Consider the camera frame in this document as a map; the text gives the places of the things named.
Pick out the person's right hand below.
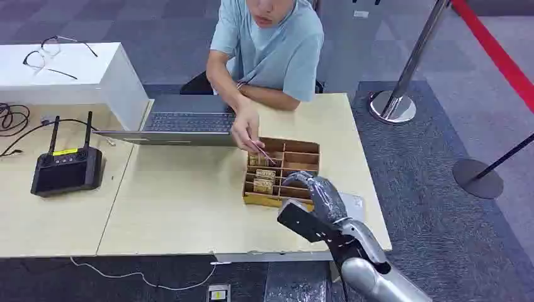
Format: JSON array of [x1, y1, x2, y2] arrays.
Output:
[[230, 104, 262, 154]]

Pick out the coiled black cable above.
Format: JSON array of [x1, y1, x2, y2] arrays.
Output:
[[0, 103, 31, 138]]

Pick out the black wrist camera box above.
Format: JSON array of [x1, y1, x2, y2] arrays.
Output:
[[276, 199, 339, 244]]

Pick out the long black cable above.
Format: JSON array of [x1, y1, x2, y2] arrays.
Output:
[[0, 118, 99, 159]]

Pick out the floor power socket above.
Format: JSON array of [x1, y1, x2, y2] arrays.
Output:
[[207, 284, 232, 302]]

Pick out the grey laptop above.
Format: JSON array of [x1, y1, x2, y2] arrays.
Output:
[[92, 93, 237, 147]]

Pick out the black stanchion post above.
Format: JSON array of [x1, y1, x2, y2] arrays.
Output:
[[452, 132, 534, 200]]

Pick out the black remote controller with antennas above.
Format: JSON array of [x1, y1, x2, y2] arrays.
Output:
[[30, 111, 104, 198]]

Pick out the white floor cable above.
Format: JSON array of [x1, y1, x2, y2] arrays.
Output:
[[69, 256, 233, 292]]

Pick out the white box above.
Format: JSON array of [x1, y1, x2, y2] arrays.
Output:
[[0, 42, 151, 133]]

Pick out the black-rimmed glasses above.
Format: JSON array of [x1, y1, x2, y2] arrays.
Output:
[[22, 35, 99, 81]]

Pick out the wooden card box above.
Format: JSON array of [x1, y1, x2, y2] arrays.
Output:
[[242, 137, 321, 211]]

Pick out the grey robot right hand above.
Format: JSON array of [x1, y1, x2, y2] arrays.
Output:
[[282, 171, 348, 225]]

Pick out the pale plastic sheet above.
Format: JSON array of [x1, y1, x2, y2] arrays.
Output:
[[337, 192, 366, 223]]

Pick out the red barrier belt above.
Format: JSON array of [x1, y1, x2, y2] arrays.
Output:
[[450, 0, 534, 114]]

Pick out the person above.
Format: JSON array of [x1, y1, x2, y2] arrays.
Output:
[[180, 0, 326, 154]]

